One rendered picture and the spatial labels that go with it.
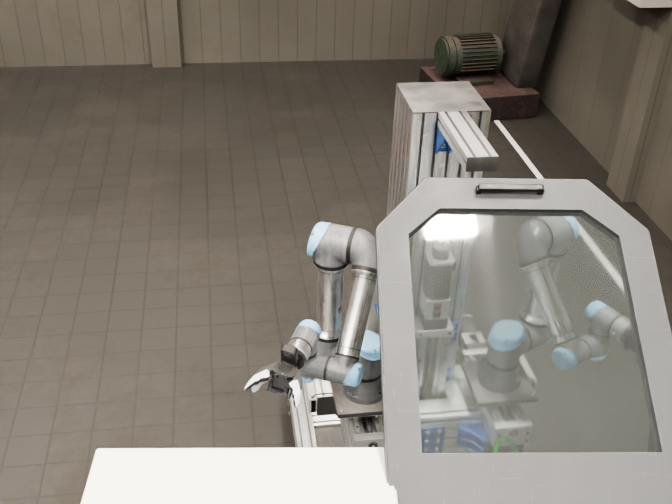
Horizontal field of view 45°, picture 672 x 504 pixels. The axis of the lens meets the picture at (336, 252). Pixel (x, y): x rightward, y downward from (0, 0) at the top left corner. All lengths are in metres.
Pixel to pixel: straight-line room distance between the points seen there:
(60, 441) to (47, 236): 2.00
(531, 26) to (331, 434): 4.73
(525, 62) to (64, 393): 5.08
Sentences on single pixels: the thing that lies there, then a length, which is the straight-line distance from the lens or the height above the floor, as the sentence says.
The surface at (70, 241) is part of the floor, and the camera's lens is 5.84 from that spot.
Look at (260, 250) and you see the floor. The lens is 5.55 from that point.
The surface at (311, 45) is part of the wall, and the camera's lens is 8.93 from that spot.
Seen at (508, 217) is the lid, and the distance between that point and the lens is 2.26.
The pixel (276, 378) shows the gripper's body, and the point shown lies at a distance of 2.33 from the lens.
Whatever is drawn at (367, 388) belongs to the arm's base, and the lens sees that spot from 2.82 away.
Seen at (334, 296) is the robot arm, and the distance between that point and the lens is 2.65.
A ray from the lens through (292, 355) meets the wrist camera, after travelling 2.28.
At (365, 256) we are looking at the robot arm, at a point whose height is 1.64.
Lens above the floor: 2.99
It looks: 33 degrees down
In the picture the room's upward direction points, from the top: 2 degrees clockwise
